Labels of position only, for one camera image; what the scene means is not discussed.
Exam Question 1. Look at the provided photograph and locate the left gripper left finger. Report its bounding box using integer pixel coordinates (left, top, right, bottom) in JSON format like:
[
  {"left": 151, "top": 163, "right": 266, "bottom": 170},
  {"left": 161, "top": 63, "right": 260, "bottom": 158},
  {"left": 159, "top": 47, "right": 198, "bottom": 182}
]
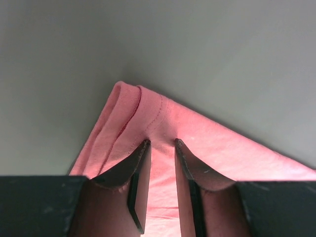
[{"left": 0, "top": 140, "right": 151, "bottom": 237}]

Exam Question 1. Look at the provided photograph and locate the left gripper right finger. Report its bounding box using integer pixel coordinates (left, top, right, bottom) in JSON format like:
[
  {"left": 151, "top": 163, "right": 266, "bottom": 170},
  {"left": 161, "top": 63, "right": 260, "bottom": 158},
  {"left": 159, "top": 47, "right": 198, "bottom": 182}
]
[{"left": 175, "top": 139, "right": 316, "bottom": 237}]

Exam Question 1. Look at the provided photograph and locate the pink t shirt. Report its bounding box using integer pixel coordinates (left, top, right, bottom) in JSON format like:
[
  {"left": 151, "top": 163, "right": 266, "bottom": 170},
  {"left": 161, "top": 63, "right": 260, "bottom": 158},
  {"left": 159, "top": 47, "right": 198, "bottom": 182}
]
[{"left": 71, "top": 81, "right": 316, "bottom": 237}]

